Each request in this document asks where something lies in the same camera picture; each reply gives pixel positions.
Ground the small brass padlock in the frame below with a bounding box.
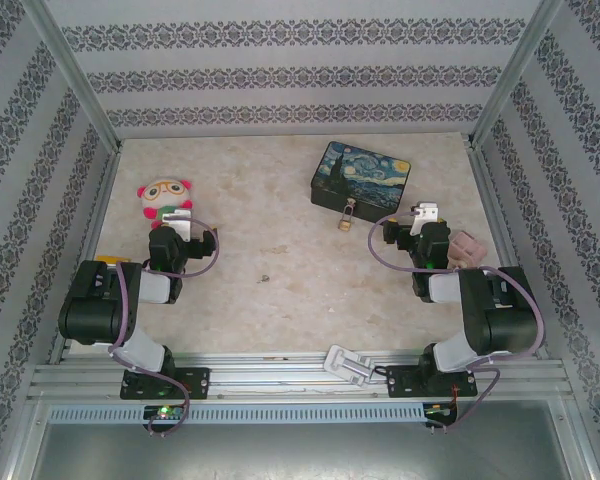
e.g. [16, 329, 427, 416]
[336, 198, 357, 232]

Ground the starry night tin box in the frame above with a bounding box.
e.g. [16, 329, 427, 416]
[309, 140, 412, 224]

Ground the pink pencil sharpener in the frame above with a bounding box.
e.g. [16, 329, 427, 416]
[447, 230, 486, 269]

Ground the pink green plush toy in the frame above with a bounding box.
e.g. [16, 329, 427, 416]
[136, 178, 195, 234]

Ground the left controller circuit board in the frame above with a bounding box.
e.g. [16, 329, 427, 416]
[143, 404, 186, 421]

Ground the grey sheet metal panel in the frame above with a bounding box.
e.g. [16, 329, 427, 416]
[9, 399, 596, 480]

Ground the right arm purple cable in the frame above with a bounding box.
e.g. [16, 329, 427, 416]
[368, 209, 546, 434]

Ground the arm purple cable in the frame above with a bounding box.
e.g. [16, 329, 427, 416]
[368, 209, 546, 434]
[108, 215, 221, 439]

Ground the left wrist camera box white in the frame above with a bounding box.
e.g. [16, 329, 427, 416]
[160, 208, 195, 242]

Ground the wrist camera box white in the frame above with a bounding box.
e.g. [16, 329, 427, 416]
[160, 208, 195, 242]
[410, 201, 441, 236]

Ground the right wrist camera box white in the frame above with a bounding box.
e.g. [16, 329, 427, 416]
[410, 201, 441, 236]

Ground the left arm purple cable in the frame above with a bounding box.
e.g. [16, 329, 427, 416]
[108, 215, 221, 439]

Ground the aluminium side rail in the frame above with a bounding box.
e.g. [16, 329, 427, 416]
[467, 142, 549, 359]
[47, 147, 124, 364]

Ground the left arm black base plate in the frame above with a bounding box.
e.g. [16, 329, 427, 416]
[119, 367, 212, 401]

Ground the white plastic clamp bracket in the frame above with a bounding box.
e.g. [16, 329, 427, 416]
[324, 344, 376, 387]

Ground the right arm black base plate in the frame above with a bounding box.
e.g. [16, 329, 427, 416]
[385, 364, 479, 400]

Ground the aluminium front rail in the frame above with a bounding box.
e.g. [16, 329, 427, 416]
[27, 352, 574, 401]

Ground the grey slotted cable duct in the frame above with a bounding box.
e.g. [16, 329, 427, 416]
[47, 403, 426, 424]

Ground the aluminium corner post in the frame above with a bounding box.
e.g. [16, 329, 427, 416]
[22, 0, 124, 151]
[467, 0, 565, 149]

